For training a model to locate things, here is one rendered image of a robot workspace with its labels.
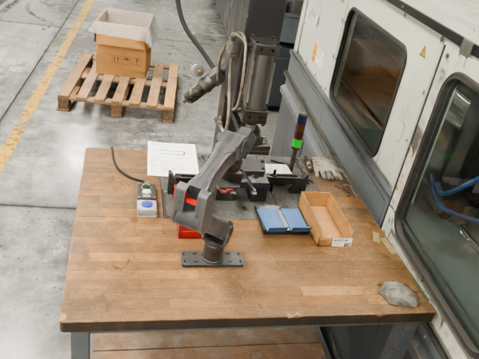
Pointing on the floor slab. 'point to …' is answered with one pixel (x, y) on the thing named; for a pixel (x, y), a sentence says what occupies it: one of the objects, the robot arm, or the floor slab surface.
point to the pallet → (80, 91)
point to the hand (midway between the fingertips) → (223, 186)
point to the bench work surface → (219, 280)
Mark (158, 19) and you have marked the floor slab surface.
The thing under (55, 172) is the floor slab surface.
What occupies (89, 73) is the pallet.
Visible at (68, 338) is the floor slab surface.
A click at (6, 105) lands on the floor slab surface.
